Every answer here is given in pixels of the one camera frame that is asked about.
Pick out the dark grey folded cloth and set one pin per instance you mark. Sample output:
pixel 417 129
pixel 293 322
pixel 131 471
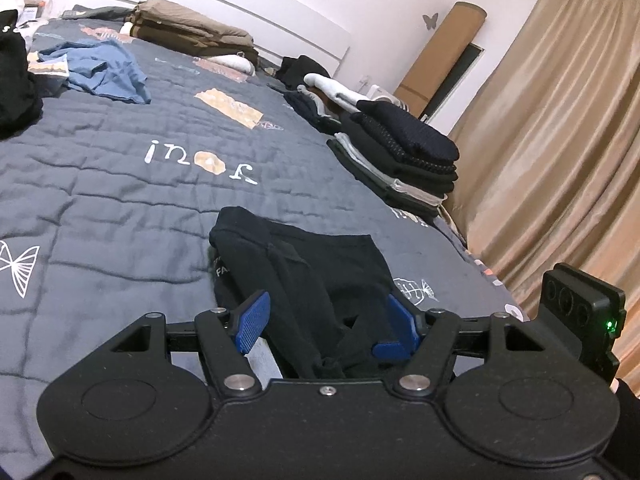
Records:
pixel 100 12

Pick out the pile of black clothes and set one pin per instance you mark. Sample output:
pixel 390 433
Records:
pixel 15 90

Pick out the blue shirt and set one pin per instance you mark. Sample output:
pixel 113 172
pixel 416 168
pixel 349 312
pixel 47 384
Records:
pixel 100 72

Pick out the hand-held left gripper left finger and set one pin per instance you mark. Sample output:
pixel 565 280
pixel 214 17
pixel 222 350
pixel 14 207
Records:
pixel 252 322

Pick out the white headboard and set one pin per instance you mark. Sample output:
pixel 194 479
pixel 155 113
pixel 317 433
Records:
pixel 250 15

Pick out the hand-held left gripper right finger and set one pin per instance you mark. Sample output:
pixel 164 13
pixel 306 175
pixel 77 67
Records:
pixel 402 320

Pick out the grey butterfly wall sticker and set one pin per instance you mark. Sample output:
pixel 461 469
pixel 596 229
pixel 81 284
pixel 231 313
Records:
pixel 430 21

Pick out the navy folded garment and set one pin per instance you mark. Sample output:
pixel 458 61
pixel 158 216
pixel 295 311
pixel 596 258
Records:
pixel 305 107

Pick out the beige curtain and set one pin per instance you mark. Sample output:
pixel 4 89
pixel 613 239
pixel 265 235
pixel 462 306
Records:
pixel 550 135

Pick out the black printed T-shirt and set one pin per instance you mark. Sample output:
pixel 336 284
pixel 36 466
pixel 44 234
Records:
pixel 310 280

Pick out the tall cardboard box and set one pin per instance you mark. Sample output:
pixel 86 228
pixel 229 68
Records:
pixel 440 55

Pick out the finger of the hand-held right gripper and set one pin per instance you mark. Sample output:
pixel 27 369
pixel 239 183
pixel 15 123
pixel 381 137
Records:
pixel 392 350

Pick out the brown folded blanket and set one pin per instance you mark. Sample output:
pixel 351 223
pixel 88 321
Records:
pixel 190 30

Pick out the black crumpled cloth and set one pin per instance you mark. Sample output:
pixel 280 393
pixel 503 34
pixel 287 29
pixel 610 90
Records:
pixel 300 70

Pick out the grey printed quilt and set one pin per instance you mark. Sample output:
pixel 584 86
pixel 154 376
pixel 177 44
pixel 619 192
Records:
pixel 125 185

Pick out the dark framed panel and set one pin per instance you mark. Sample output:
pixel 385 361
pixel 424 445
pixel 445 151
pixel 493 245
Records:
pixel 460 75

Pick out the stack of folded clothes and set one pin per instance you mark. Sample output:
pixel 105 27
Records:
pixel 400 150

